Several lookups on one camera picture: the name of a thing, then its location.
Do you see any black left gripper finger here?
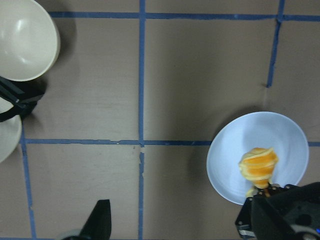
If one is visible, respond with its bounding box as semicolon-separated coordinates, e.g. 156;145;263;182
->
78;199;112;240

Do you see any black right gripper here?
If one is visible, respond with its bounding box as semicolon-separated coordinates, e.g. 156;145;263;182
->
235;182;320;240

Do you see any orange striped bread loaf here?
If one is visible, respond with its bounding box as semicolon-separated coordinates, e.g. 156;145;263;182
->
238;147;279;197

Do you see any blue plate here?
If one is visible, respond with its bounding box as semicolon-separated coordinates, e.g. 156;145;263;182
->
206;111;309;205

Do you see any cream plate in rack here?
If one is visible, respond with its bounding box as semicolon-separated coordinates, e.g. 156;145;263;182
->
0;99;23;165

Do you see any black dish rack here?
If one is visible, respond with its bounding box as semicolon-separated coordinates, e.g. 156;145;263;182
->
0;77;45;122

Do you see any cream bowl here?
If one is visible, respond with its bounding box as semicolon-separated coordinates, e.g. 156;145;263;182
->
0;0;61;82

